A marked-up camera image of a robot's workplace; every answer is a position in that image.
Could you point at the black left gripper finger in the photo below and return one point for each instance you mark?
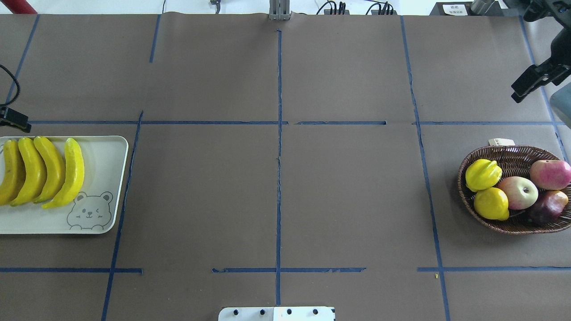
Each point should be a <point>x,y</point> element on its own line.
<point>14,119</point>

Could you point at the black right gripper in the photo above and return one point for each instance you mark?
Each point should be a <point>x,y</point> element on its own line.
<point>561,49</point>

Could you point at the yellow banana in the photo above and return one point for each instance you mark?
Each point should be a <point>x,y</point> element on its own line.
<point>35,173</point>
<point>55,169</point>
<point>73,176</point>
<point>14,172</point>

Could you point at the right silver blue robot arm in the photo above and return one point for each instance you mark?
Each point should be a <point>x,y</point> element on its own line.
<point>560,103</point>

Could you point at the brown wicker basket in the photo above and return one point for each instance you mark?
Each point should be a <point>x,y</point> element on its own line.
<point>514,161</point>

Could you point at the paper price tag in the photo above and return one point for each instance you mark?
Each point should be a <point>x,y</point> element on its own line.
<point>501,142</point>

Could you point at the pink red apple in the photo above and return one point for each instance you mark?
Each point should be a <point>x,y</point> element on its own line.
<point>550,174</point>

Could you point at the white rectangular tray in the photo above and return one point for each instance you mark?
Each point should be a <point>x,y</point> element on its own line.
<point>95,209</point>

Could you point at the yellow starfruit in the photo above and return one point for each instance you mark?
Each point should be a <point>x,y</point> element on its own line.
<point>482,174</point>

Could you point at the pale green red apple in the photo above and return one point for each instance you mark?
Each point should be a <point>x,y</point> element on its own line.
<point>520,192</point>

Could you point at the dark red pomegranate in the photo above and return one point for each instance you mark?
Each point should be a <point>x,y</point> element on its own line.
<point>547,208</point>

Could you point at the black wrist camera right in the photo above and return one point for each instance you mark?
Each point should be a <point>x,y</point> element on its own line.
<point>560,10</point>

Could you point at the aluminium frame post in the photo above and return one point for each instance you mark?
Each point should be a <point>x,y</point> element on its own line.
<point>279,10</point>

